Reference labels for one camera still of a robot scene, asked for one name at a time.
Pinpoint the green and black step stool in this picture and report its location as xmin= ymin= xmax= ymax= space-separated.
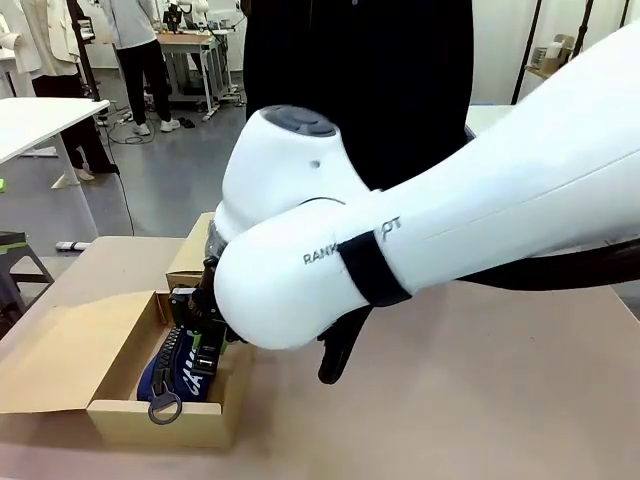
xmin=0 ymin=231 xmax=55 ymax=326

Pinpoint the shelf with cardboard boxes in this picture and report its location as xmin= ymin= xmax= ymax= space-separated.
xmin=524 ymin=32 xmax=581 ymax=80

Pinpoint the black strap on arm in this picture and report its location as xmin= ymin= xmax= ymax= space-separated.
xmin=338 ymin=230 xmax=414 ymax=307

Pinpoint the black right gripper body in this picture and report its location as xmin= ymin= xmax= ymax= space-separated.
xmin=168 ymin=254 xmax=227 ymax=337

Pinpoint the black tripod pole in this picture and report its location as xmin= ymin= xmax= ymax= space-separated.
xmin=68 ymin=0 xmax=106 ymax=101

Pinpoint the black light stand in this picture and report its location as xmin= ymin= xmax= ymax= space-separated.
xmin=510 ymin=0 xmax=547 ymax=106

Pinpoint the wooden workbench with metal legs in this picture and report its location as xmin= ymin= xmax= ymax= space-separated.
xmin=158 ymin=30 xmax=236 ymax=121

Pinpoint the open cardboard box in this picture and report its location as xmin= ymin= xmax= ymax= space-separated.
xmin=0 ymin=288 xmax=257 ymax=449

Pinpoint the person in beige jacket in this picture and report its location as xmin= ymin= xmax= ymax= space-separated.
xmin=0 ymin=0 xmax=120 ymax=182

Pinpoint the blue zipper pouch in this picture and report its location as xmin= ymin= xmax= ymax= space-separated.
xmin=136 ymin=325 xmax=217 ymax=427

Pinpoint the person in white top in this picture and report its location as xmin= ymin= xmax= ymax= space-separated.
xmin=102 ymin=0 xmax=182 ymax=137

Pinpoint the black cable sleeve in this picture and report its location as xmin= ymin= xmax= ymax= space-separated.
xmin=316 ymin=237 xmax=640 ymax=385

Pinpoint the white table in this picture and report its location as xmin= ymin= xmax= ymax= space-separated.
xmin=0 ymin=97 xmax=111 ymax=241

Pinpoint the person in black clothes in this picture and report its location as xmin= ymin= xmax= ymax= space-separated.
xmin=242 ymin=0 xmax=474 ymax=192

